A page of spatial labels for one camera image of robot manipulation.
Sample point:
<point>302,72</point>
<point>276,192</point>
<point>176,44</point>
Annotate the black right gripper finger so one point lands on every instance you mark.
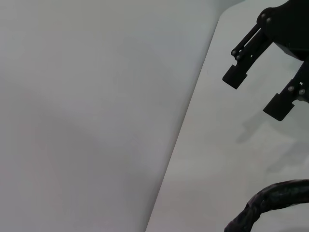
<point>285,101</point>

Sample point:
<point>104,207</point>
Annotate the black round teapot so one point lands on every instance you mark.
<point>265,195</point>

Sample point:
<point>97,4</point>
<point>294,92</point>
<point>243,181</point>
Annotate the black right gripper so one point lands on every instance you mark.
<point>289,24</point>

